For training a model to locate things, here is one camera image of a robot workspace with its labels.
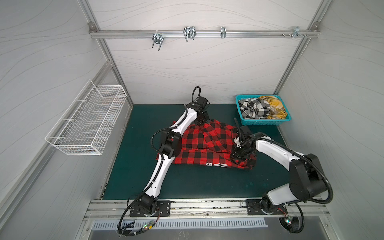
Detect metal u-bolt hook middle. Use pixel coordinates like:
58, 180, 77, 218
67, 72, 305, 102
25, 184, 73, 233
183, 26, 197, 42

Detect red black plaid shirt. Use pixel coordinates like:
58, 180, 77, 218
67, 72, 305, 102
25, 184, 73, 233
173, 120, 257, 170

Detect right aluminium corner post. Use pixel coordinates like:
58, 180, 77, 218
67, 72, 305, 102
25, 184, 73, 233
274, 0, 332, 95

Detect black white checkered shirt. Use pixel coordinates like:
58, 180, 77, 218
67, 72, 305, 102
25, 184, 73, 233
238, 98, 271, 120

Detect metal bracket hook right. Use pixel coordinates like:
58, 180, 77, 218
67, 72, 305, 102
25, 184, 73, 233
282, 27, 309, 39

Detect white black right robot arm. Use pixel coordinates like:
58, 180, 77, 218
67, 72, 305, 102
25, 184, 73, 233
231, 126, 333, 214

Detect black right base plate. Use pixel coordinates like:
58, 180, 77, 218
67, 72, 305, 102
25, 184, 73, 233
241, 199, 288, 216

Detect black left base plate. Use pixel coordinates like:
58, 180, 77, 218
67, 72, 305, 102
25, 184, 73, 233
129, 201, 171, 218

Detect metal clip hook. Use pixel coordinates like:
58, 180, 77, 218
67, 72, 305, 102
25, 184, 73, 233
221, 27, 227, 39

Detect white wire basket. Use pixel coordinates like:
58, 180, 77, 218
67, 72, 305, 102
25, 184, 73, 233
45, 80, 127, 156

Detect metal u-bolt hook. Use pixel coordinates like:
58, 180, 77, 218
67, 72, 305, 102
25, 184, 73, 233
152, 33, 164, 51
183, 26, 197, 42

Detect metal u-bolt hook left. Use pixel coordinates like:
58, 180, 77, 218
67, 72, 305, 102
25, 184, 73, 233
152, 33, 164, 51

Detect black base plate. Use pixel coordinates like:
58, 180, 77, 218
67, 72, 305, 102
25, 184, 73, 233
129, 201, 171, 218
241, 199, 288, 216

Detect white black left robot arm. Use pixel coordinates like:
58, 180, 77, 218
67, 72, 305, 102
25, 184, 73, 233
138, 96, 209, 215

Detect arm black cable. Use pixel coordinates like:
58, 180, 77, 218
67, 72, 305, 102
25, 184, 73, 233
233, 117, 334, 234
116, 86, 202, 237

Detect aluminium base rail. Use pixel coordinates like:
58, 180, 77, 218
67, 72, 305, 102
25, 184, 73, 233
84, 198, 331, 220

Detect yellow plaid shirt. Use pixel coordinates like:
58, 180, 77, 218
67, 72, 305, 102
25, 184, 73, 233
259, 96, 288, 120

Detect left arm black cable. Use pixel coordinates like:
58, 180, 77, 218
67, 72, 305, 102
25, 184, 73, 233
116, 86, 202, 237

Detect aluminium horizontal rail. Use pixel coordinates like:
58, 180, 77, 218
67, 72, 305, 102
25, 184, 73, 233
90, 29, 321, 39

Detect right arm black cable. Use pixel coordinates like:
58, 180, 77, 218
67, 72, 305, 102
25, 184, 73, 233
233, 117, 334, 234

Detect teal plastic basket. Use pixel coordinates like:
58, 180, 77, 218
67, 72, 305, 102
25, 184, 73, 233
236, 95, 291, 126

